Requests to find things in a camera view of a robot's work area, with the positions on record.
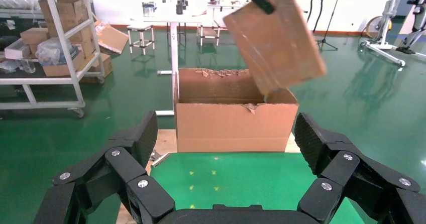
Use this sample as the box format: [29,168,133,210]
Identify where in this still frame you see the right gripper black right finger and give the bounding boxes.
[294,111,426,224]

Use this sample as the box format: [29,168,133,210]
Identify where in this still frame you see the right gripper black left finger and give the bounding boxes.
[33,110,176,224]

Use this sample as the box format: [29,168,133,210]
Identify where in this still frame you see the small taped cardboard box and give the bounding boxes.
[222,0,328,97]

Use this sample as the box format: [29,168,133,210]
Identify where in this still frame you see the cardboard box beside rack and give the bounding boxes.
[79,53,113,84]

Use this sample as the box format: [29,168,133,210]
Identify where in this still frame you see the wide low cardboard box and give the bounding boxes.
[42,51,86,78]

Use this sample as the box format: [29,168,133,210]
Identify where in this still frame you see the large open cardboard carton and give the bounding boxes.
[173,67,299,153]

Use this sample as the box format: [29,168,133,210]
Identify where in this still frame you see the brown stacked cardboard box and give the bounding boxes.
[68,26,96,59]

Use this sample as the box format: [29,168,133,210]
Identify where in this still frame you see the loose flattened cardboard sheet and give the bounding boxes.
[94,20,130,55]

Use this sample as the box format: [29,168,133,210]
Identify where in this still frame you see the flat white box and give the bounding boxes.
[4,39,32,61]

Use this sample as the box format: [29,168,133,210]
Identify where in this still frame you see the small brown cardboard box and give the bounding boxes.
[20,28,51,47]

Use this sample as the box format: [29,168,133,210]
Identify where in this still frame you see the large brown shelf carton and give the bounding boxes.
[38,0,91,34]

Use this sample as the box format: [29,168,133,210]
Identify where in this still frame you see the silver metal clamp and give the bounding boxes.
[150,151,171,167]

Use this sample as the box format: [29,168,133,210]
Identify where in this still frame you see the white metal desk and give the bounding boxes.
[131,14,203,117]

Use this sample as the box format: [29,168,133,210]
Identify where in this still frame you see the metal paint bucket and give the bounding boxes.
[142,2,157,18]

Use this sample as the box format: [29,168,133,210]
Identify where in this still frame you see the green cloth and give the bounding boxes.
[150,152,365,224]

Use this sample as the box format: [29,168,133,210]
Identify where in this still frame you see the yellow wheel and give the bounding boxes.
[365,15,393,40]

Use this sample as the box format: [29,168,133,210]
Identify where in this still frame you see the white wheeled shelf rack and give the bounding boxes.
[0,0,105,119]

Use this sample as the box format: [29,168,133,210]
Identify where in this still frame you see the clear plastic bottle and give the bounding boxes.
[0,58,37,75]

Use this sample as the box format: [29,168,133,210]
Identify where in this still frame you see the clear plastic bag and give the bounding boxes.
[35,37,80,67]

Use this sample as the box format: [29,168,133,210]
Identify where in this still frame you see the grey black exercise machine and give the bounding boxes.
[396,0,426,55]

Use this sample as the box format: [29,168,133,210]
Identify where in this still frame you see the black curved hose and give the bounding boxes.
[305,0,315,24]
[312,0,325,33]

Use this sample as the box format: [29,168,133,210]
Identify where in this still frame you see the long white frame table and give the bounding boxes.
[198,1,254,47]

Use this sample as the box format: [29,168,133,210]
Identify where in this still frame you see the small white frame stool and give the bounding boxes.
[126,23,156,56]

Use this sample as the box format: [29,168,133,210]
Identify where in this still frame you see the white exercise machine frame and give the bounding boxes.
[359,0,413,67]

